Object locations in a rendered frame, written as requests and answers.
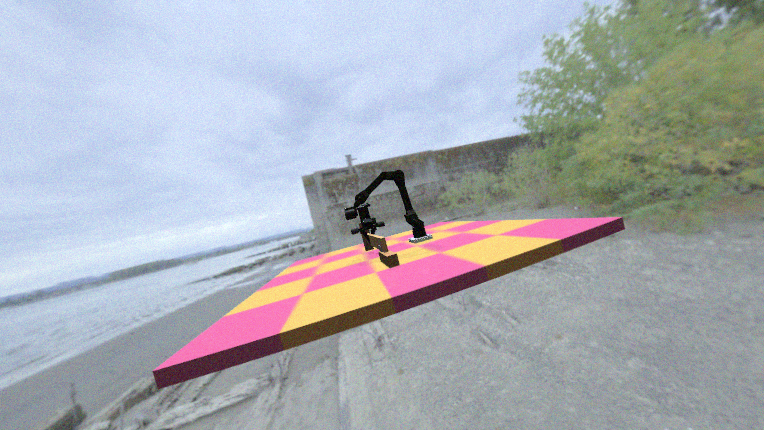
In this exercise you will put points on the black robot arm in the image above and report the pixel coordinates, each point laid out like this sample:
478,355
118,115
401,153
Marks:
411,216

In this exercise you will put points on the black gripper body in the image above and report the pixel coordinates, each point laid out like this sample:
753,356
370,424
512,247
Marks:
356,230

